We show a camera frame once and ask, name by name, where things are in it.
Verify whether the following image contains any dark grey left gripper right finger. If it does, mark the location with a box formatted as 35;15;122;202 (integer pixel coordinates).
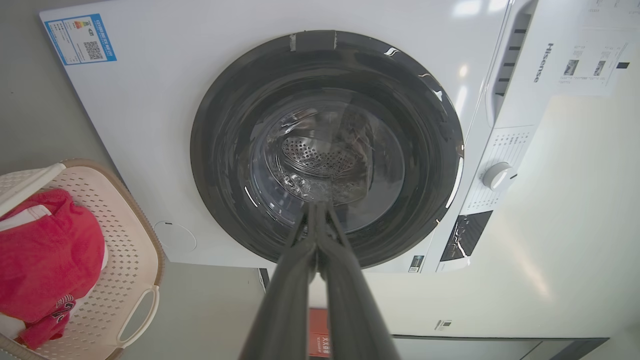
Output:
317;201;402;360

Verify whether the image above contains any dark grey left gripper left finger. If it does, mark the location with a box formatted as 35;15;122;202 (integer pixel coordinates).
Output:
238;202;319;360

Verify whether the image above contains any cream perforated laundry basket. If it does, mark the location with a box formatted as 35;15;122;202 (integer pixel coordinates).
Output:
0;158;166;360

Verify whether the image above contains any red box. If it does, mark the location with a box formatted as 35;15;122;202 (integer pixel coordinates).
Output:
307;307;332;359

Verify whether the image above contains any round white filter cover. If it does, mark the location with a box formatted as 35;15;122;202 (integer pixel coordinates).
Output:
153;221;198;254

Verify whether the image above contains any black washer display panel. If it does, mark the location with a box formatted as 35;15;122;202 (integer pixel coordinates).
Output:
439;210;494;263

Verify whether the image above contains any steel washing drum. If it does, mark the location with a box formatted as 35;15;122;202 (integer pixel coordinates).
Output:
277;134;372;202

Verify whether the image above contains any dark grey framed panel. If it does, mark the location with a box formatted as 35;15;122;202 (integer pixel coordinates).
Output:
391;334;612;360

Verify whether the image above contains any round black washer door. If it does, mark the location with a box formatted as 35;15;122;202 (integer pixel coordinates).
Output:
190;30;465;269

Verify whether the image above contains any white program dial knob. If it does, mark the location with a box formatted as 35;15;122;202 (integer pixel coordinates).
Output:
481;161;519;192

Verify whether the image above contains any white front-load washing machine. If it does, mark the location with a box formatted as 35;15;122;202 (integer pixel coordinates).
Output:
39;0;632;275

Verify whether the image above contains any red and white jersey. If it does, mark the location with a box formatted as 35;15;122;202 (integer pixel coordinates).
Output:
0;188;107;351

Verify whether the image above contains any white detergent drawer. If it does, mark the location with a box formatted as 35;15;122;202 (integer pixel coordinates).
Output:
486;0;563;130

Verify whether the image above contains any blue energy label sticker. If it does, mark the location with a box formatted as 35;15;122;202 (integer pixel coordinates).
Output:
44;13;118;66

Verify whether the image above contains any white printed instruction sheet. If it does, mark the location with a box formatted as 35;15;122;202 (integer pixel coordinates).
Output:
558;0;635;97

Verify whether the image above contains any black washer door handle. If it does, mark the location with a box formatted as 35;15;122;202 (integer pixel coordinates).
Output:
289;30;337;52

